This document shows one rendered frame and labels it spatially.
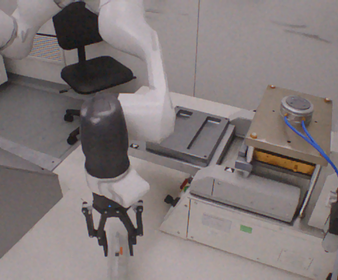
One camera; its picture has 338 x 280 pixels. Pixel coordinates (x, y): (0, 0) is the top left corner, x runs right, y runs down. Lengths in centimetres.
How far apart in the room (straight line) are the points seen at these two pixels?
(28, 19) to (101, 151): 52
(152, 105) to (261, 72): 177
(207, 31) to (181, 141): 157
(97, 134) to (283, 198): 42
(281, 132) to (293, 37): 155
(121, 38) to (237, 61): 169
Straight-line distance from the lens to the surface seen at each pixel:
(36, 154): 131
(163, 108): 66
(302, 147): 74
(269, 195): 77
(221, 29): 235
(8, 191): 92
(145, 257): 93
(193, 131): 93
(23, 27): 104
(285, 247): 88
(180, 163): 86
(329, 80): 236
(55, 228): 103
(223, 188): 79
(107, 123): 58
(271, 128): 77
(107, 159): 61
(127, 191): 64
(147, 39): 75
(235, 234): 88
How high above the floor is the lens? 152
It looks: 36 degrees down
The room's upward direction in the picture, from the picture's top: 1 degrees clockwise
